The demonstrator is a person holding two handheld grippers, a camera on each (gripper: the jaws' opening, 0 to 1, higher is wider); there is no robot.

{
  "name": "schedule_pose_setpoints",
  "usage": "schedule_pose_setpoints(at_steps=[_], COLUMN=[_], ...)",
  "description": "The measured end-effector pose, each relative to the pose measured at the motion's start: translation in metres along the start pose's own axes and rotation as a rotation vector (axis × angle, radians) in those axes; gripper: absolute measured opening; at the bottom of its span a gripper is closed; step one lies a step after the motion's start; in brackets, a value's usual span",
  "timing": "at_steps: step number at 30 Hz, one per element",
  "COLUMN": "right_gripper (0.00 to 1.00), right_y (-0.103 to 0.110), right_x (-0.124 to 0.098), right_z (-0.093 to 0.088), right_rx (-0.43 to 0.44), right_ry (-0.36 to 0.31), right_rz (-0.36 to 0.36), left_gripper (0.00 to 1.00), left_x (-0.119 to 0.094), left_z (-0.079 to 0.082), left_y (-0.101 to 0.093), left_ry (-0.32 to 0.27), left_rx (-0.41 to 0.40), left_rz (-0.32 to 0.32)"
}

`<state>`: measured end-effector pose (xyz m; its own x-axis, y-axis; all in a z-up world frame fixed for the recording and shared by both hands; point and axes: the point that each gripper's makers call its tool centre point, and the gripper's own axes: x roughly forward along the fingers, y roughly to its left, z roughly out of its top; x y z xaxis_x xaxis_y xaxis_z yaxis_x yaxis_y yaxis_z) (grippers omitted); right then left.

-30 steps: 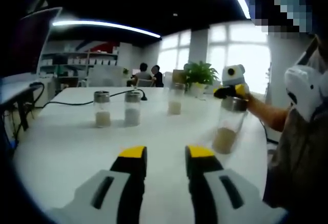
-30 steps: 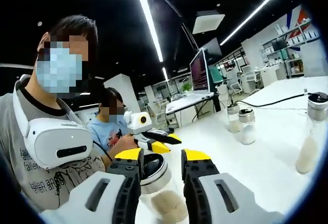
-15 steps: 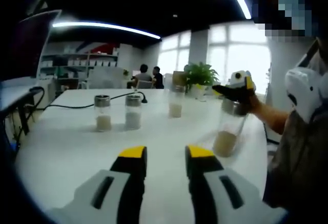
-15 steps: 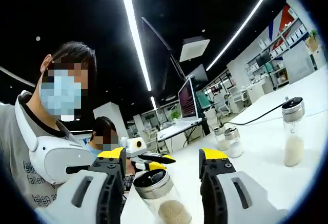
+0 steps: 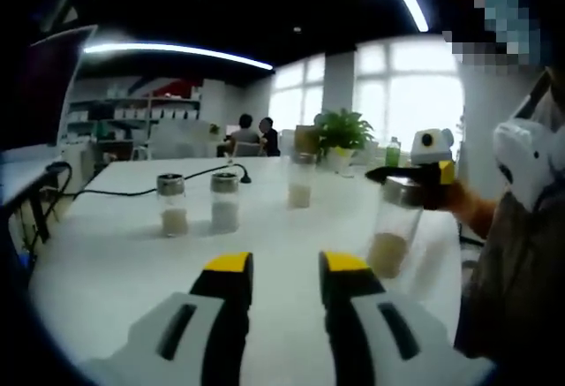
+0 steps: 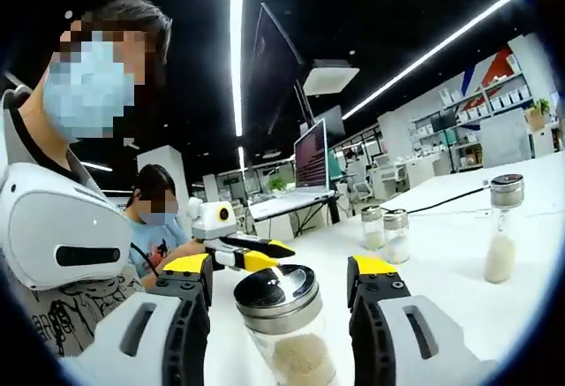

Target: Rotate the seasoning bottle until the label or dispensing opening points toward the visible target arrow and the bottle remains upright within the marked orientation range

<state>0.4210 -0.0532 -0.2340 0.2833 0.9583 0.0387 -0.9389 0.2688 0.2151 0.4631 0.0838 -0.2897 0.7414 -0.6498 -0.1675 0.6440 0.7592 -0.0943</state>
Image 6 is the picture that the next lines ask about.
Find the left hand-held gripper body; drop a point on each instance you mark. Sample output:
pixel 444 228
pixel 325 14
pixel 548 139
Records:
pixel 207 222

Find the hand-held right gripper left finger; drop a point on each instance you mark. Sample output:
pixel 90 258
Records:
pixel 185 315

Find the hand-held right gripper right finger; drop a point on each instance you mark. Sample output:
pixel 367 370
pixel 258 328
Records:
pixel 366 328

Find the glass seasoning bottle brown powder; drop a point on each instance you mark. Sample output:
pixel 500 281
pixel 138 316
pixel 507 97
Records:
pixel 278 302

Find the small glass seasoning bottle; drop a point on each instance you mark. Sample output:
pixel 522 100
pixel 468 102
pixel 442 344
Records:
pixel 396 249
pixel 373 238

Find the tall glass seasoning bottle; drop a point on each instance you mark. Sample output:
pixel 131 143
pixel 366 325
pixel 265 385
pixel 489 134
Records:
pixel 499 258

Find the small green desk plant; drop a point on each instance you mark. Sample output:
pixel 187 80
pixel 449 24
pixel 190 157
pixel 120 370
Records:
pixel 277 184

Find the short ceiling light strip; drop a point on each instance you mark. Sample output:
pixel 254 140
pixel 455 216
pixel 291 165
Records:
pixel 241 158

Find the silver laptop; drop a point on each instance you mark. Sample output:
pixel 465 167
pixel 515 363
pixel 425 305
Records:
pixel 311 156

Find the teal office chair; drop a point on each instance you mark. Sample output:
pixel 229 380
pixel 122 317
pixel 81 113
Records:
pixel 334 165

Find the black hanging monitor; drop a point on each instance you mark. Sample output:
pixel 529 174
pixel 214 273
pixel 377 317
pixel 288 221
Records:
pixel 331 121

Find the white office chair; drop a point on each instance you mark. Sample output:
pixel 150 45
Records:
pixel 390 174

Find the hanging dark display panel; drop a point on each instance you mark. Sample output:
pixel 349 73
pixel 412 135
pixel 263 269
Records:
pixel 269 63

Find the long ceiling light strip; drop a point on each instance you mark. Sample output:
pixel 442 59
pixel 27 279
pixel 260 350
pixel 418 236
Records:
pixel 432 53
pixel 238 50

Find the ceiling air conditioner unit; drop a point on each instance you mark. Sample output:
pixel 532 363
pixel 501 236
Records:
pixel 331 77

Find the person's masked head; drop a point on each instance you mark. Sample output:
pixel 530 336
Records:
pixel 150 15

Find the black desk monitor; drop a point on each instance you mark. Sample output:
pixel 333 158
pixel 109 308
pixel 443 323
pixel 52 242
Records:
pixel 443 121

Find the grey partition panel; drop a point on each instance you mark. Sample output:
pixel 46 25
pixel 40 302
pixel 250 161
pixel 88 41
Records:
pixel 505 138

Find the white storage shelf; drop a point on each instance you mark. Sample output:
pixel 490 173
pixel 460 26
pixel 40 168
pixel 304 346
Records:
pixel 476 108

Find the row of white storage boxes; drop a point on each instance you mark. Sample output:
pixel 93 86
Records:
pixel 499 101

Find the small plant in brown box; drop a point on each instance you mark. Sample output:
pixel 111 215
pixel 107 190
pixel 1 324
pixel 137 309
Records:
pixel 539 114

